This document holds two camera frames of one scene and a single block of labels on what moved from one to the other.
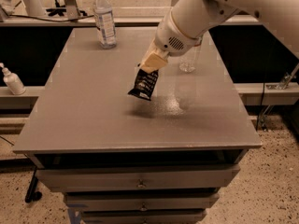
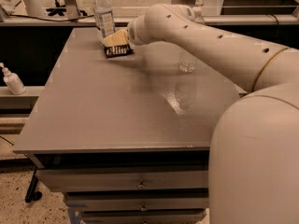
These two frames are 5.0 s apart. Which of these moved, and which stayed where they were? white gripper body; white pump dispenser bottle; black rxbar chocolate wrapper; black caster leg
Moved: black rxbar chocolate wrapper; white gripper body
Stayed: black caster leg; white pump dispenser bottle
